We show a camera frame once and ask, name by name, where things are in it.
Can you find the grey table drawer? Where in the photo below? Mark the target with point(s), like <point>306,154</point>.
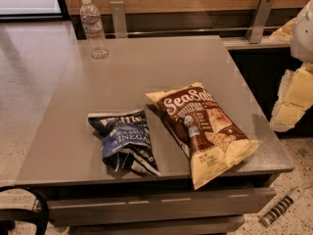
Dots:
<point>157,207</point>

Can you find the blue chip bag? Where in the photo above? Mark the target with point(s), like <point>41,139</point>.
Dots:
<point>126,141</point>

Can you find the black chair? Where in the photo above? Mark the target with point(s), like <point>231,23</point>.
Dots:
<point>38,218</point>

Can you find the clear plastic water bottle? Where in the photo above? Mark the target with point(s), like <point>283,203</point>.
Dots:
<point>93,28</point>

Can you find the brown yellow sea salt chip bag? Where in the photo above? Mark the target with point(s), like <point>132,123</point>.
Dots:
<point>209,138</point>

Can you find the metal wall bracket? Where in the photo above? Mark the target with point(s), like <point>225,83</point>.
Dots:
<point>254,33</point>
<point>119,19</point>

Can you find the left metal wall bracket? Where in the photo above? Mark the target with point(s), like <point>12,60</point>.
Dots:
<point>119,19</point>

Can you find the white power strip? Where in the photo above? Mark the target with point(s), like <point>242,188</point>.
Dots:
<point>282,206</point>

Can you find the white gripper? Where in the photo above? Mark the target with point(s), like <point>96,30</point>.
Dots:
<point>303,36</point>

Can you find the right metal wall bracket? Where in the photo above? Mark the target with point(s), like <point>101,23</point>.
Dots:
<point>254,33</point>

